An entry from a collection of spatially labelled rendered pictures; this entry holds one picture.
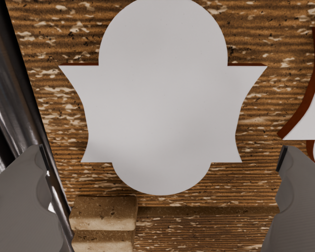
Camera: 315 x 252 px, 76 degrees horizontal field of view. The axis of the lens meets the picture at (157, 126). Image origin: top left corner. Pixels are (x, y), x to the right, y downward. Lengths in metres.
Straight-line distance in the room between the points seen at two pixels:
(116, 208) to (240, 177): 0.12
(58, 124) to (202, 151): 0.11
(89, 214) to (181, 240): 0.12
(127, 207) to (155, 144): 0.07
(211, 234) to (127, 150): 0.15
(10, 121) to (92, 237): 0.13
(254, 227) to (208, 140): 0.14
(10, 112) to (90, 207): 0.11
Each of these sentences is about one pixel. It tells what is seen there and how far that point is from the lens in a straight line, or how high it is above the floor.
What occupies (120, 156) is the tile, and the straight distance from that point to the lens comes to 0.16.
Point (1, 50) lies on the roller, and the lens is 0.20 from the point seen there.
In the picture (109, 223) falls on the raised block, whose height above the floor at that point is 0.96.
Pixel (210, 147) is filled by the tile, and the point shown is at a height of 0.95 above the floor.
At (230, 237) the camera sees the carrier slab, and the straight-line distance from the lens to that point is 0.27.
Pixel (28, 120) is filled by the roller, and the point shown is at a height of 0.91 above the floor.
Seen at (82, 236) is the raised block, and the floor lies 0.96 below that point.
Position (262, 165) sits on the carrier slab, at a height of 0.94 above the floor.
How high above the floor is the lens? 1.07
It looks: 61 degrees down
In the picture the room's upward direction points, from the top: 180 degrees clockwise
